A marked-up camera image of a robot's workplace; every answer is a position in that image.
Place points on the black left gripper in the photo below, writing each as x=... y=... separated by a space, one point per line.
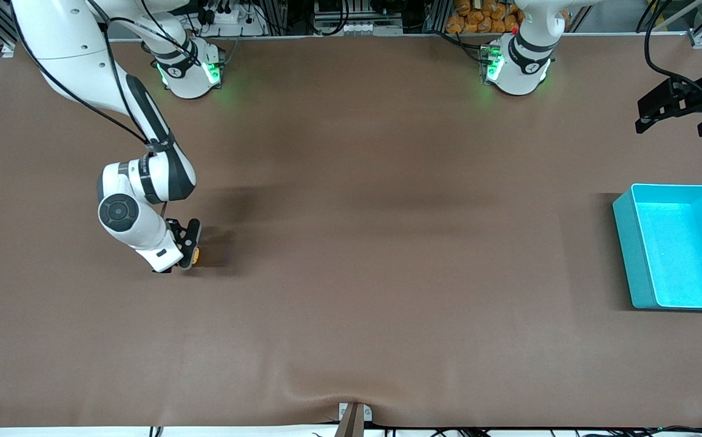
x=695 y=97

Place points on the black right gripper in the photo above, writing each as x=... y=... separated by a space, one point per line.
x=167 y=270

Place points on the yellow beetle toy car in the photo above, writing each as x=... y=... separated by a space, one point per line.
x=196 y=256

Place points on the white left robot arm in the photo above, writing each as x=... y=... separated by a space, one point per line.
x=520 y=70

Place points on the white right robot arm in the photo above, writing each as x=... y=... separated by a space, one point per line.
x=71 y=36

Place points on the turquoise plastic bin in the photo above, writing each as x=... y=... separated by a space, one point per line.
x=678 y=255

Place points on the brown table cover cloth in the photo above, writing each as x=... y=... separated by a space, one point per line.
x=350 y=243

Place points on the orange packets pile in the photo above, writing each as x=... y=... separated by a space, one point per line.
x=484 y=15

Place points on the white power strip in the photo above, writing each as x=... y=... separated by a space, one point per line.
x=232 y=21

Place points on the white terminal connector strip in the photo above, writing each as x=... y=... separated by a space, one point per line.
x=360 y=28

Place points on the grey metal clamp bracket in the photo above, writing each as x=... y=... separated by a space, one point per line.
x=355 y=414

